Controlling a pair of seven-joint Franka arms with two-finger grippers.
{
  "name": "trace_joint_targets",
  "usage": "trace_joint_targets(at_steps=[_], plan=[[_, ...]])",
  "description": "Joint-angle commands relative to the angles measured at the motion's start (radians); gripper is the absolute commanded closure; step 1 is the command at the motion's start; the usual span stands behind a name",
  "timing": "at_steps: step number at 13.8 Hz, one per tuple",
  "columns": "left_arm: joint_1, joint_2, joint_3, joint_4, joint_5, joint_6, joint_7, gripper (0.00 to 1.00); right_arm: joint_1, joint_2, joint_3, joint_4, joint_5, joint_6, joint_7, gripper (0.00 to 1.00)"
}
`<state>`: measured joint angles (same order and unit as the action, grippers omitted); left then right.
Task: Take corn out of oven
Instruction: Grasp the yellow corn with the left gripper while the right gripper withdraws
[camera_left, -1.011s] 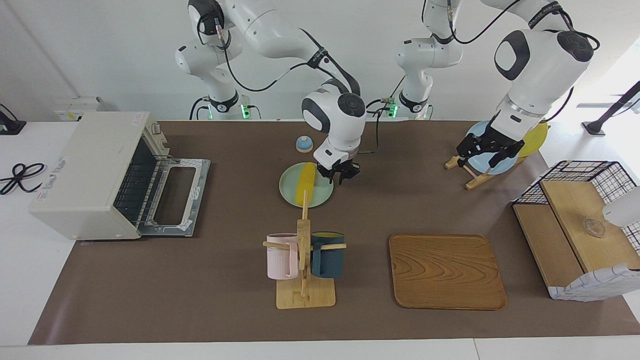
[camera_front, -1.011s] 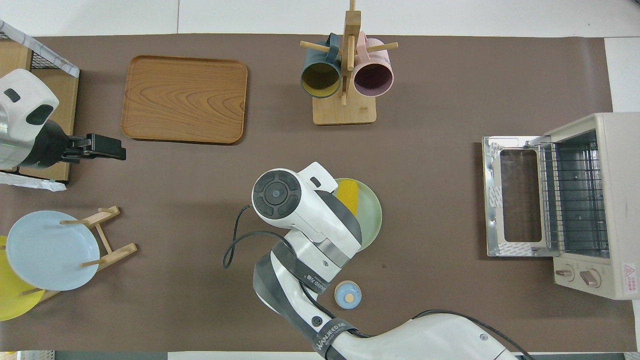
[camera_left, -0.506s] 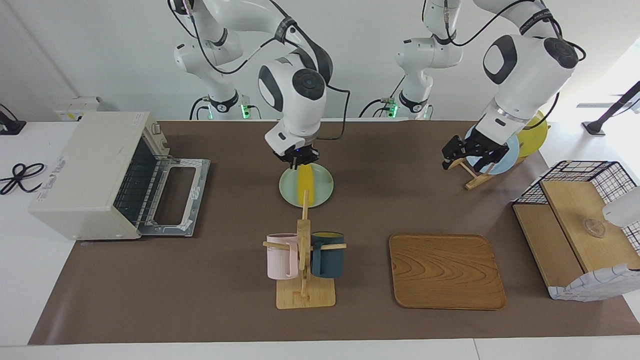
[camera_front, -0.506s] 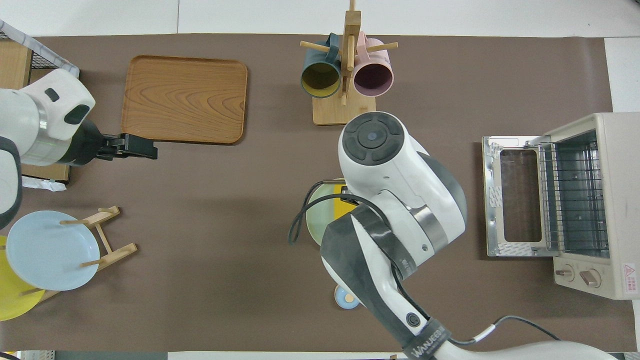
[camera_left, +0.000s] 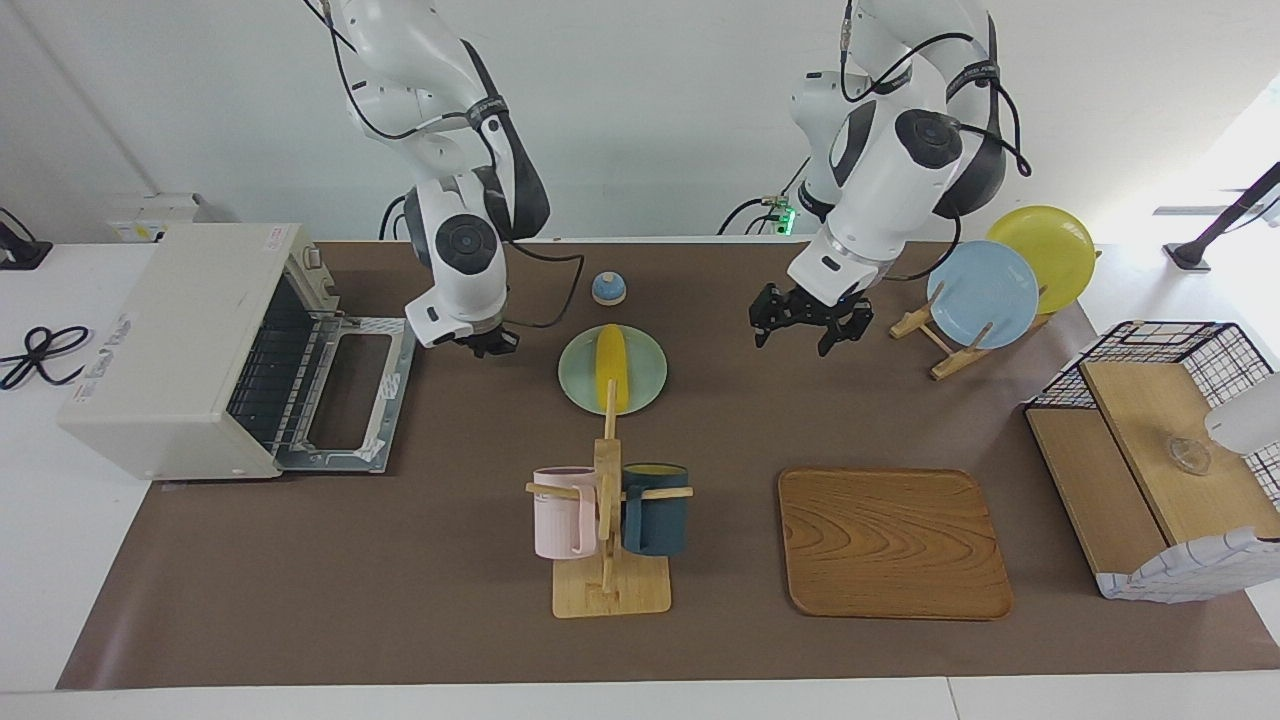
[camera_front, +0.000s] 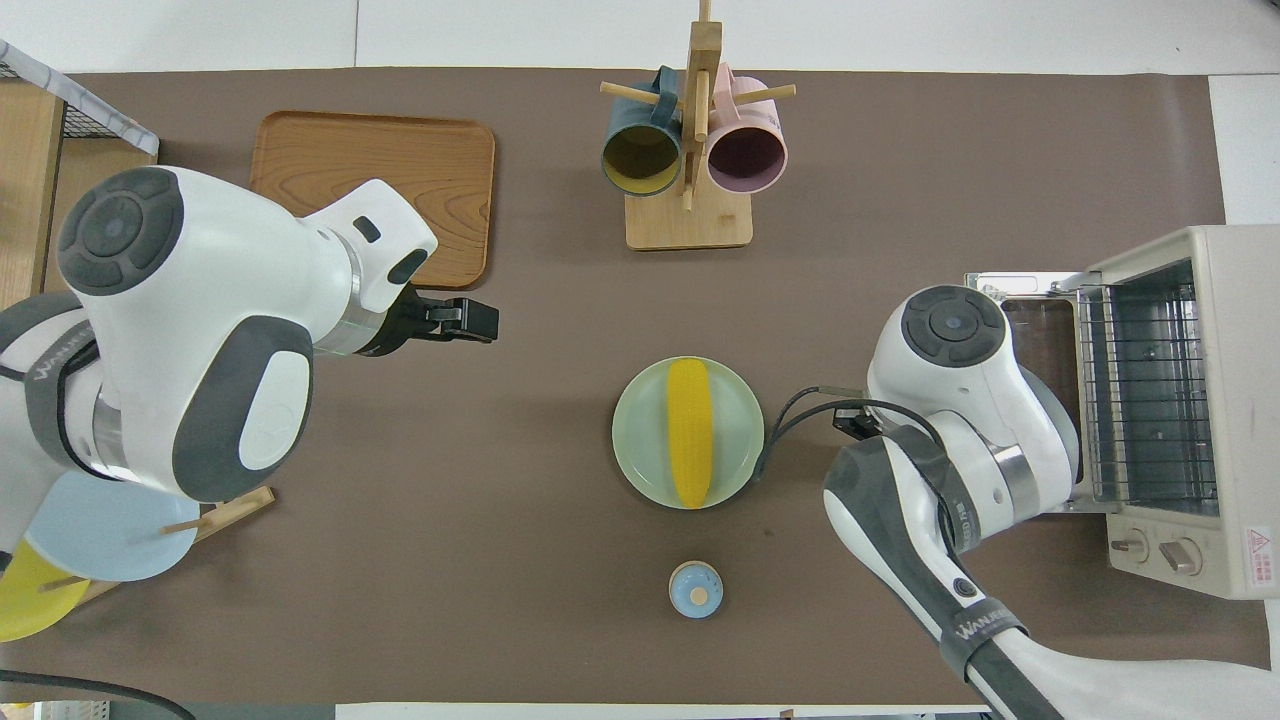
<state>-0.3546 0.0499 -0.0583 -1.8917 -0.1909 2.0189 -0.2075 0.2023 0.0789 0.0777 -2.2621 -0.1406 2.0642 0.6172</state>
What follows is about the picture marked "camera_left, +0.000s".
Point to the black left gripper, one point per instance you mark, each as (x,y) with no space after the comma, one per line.
(810,305)

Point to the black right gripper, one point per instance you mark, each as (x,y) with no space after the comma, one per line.
(478,338)

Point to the pale green plate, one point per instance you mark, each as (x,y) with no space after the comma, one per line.
(580,375)

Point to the toaster oven glass door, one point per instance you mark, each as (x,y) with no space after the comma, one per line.
(398,380)

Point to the yellow corn cob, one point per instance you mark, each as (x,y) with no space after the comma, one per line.
(612,360)

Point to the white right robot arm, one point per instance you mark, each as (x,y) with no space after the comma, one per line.
(460,250)

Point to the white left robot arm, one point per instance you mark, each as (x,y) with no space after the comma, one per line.
(880,190)

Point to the beige toaster oven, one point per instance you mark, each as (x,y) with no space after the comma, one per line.
(170,340)

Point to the small blue call bell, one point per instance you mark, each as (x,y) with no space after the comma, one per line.
(609,290)

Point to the wooden plate rack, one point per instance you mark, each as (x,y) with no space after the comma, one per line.
(950,362)

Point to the light blue plate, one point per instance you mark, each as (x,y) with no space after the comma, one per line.
(985,295)

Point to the pink mug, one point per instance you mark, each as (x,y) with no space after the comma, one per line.
(560,520)

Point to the dark blue mug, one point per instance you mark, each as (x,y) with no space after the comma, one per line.
(655,520)

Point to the wooden serving tray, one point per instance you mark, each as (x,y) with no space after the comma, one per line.
(895,545)

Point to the brown table mat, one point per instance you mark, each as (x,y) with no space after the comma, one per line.
(450,600)

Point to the yellow plate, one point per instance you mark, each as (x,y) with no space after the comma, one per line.
(1050,250)

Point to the wooden mug tree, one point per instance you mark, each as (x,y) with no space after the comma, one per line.
(610,595)

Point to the small clear glass dish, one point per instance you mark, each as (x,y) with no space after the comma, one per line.
(1190,455)

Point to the white checkered cloth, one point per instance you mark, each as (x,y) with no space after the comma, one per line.
(1180,570)

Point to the white rounded device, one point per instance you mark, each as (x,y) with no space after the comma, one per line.
(1250,420)

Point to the black desk clamp base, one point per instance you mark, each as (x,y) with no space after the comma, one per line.
(25,255)

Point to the white wall socket box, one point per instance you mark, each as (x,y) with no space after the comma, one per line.
(150,215)

